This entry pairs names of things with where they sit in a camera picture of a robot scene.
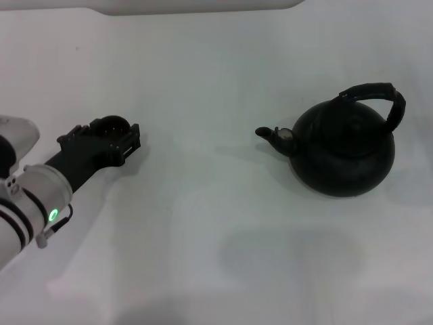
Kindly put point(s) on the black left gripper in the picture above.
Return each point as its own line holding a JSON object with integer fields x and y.
{"x": 88, "y": 152}

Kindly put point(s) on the small dark brown teacup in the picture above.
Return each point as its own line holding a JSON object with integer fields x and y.
{"x": 113, "y": 123}

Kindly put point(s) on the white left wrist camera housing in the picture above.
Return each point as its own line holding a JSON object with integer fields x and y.
{"x": 20, "y": 128}

